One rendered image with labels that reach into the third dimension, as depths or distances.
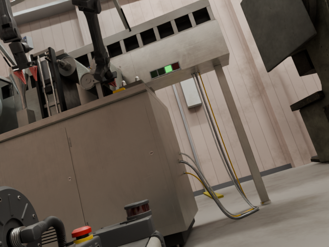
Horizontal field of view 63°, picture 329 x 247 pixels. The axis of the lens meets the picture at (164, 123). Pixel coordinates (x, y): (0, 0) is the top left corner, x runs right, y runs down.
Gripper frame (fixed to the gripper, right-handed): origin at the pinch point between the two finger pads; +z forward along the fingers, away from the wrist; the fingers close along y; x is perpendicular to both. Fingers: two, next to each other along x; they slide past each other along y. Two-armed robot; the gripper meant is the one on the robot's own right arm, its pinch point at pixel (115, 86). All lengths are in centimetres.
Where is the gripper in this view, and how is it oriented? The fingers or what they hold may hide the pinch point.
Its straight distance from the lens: 188.7
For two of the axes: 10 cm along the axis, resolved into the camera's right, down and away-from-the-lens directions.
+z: 3.2, 6.0, 7.3
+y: 9.4, -3.1, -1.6
